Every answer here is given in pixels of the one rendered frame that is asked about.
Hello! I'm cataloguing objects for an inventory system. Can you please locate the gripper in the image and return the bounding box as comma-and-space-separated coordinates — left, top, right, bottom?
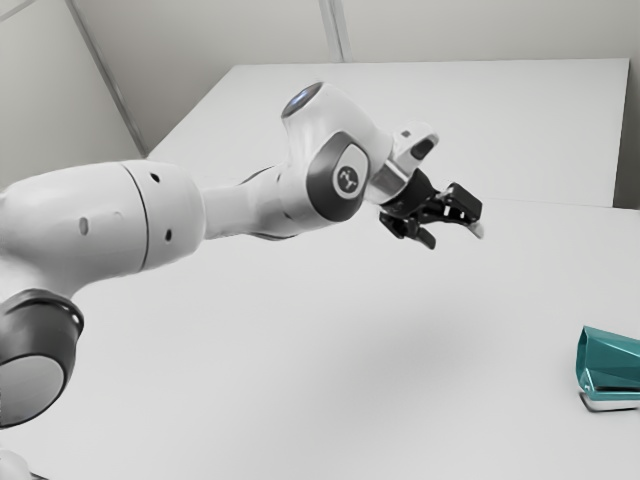
378, 168, 487, 251

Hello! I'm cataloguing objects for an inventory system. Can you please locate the teal faceted mug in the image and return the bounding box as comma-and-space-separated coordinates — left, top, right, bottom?
575, 324, 640, 413

